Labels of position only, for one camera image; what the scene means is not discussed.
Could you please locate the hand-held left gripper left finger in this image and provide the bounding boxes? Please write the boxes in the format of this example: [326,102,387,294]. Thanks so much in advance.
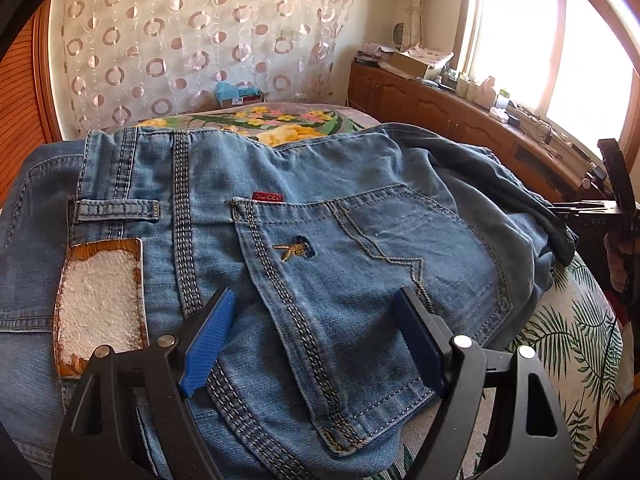
[50,287,237,480]

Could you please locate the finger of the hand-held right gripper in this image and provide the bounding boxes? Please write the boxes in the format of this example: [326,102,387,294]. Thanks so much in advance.
[550,200,620,214]

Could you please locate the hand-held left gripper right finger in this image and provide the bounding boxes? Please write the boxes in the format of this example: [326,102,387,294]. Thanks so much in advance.
[392,286,579,480]

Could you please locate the blue denim pants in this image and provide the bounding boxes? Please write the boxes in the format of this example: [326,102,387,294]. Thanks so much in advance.
[0,125,581,480]

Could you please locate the person's right hand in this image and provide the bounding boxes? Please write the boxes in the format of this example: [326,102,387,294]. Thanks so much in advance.
[603,232,632,292]

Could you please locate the white power strip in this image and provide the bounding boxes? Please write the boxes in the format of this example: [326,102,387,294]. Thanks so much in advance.
[507,104,555,129]

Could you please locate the leaf print bedsheet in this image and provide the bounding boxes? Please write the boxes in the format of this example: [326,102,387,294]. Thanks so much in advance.
[387,252,626,480]

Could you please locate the white bottle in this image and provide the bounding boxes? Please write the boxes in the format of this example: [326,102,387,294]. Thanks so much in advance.
[479,76,499,107]

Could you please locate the window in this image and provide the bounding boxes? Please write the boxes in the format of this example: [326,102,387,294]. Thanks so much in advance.
[465,0,640,157]

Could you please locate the wooden cabinet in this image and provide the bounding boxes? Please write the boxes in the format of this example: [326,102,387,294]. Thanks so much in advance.
[347,60,612,206]

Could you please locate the open cardboard box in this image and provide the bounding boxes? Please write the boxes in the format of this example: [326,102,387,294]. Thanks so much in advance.
[389,50,442,81]

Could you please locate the floral blanket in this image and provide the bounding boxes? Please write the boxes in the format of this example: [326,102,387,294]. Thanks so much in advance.
[135,101,381,150]

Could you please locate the small cardboard box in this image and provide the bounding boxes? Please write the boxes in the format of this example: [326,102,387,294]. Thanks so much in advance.
[220,92,267,109]

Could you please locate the cream window curtain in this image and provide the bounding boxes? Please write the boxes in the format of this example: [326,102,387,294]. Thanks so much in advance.
[400,0,473,57]

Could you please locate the wooden headboard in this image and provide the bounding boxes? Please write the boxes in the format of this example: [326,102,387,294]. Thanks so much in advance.
[0,10,65,207]

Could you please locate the sheer circle pattern curtain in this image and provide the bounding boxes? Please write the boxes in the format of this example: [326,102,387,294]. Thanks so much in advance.
[57,0,362,133]

